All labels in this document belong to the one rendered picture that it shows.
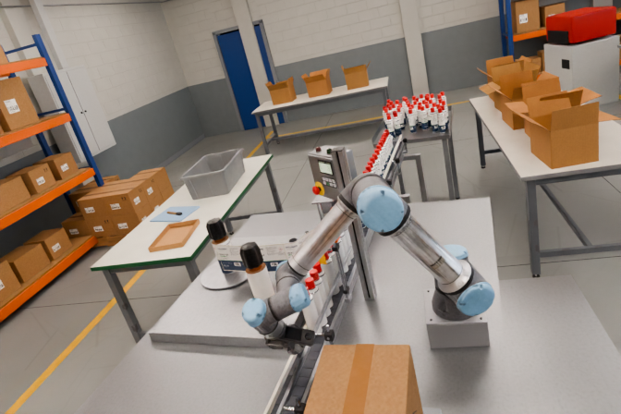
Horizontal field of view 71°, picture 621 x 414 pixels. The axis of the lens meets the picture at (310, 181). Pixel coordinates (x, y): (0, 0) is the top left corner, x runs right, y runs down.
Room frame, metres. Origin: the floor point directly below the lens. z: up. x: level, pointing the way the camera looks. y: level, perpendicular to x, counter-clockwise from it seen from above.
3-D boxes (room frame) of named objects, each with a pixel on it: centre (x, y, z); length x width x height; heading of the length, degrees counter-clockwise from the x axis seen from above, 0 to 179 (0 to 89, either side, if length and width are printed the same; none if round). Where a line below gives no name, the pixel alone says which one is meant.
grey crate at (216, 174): (3.66, 0.78, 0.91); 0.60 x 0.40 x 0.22; 167
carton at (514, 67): (3.79, -1.93, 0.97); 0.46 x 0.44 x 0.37; 169
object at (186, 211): (3.21, 1.09, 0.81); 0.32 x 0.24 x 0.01; 60
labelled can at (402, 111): (3.78, -1.07, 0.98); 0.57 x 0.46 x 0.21; 66
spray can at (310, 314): (1.34, 0.12, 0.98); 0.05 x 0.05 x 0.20
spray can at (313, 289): (1.39, 0.09, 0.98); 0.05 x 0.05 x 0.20
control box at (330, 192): (1.62, -0.10, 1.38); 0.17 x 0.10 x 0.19; 32
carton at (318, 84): (7.12, -0.51, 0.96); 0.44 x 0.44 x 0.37; 71
